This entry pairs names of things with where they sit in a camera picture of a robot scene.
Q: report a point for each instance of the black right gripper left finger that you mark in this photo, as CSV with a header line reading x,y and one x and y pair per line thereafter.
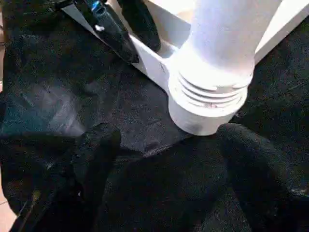
x,y
79,183

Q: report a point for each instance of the white plastic table leg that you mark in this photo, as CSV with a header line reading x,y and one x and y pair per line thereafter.
x,y
222,48

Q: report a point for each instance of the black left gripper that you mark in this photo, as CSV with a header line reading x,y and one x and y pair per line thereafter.
x,y
62,3

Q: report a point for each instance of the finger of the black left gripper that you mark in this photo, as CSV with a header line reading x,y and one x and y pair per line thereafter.
x,y
142,26

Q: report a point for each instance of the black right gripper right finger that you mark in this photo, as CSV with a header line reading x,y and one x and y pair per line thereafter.
x,y
265,178

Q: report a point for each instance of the black work mat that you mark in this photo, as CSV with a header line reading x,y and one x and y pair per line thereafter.
x,y
72,96

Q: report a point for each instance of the white plastic table top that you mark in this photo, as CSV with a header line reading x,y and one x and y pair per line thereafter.
x,y
157,62

